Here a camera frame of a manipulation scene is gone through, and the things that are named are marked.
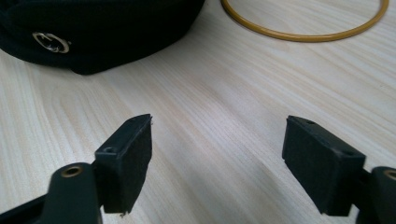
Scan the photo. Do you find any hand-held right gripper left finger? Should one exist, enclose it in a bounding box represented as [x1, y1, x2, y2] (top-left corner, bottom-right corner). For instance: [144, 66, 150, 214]
[93, 113, 153, 216]

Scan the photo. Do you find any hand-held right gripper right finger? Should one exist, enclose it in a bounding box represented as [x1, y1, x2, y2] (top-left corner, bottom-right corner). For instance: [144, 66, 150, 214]
[281, 115, 367, 217]

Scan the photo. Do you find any black bag with gold logo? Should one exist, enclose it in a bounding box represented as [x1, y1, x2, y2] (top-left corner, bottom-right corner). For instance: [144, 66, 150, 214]
[0, 0, 206, 76]

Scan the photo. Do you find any yellow ring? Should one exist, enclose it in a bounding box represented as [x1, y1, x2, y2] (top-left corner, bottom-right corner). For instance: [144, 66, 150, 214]
[220, 0, 390, 43]

